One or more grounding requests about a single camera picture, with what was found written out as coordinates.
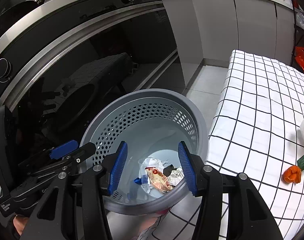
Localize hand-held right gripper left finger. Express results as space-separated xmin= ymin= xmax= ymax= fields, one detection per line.
xmin=19 ymin=141 xmax=128 ymax=240

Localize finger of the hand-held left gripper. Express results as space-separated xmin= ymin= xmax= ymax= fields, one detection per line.
xmin=18 ymin=140 xmax=80 ymax=172
xmin=28 ymin=142 xmax=97 ymax=180

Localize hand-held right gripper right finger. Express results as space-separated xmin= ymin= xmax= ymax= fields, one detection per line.
xmin=178 ymin=141 xmax=284 ymax=240

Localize white paper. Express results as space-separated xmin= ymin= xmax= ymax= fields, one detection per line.
xmin=167 ymin=168 xmax=185 ymax=187

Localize small black scrap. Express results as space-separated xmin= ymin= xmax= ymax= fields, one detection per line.
xmin=163 ymin=164 xmax=180 ymax=177

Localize red yellow snack wrapper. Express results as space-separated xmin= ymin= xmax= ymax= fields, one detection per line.
xmin=144 ymin=167 xmax=175 ymax=193

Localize clear plastic wrap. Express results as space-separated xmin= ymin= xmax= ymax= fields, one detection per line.
xmin=138 ymin=157 xmax=167 ymax=176

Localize grey perforated waste bin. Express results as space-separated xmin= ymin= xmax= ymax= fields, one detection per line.
xmin=80 ymin=88 xmax=209 ymax=215

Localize person's left hand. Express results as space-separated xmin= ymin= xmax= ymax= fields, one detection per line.
xmin=13 ymin=216 xmax=30 ymax=233

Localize orange peel piece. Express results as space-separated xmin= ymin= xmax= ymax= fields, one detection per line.
xmin=282 ymin=165 xmax=302 ymax=183

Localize black built-in oven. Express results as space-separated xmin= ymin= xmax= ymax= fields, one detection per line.
xmin=0 ymin=0 xmax=182 ymax=188

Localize grey kitchen cabinets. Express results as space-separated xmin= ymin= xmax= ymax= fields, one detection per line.
xmin=159 ymin=0 xmax=295 ymax=90

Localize red plastic bag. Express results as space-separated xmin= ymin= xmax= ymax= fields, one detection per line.
xmin=294 ymin=46 xmax=304 ymax=77

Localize black shelf rack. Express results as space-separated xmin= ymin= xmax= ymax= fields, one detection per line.
xmin=291 ymin=0 xmax=304 ymax=75

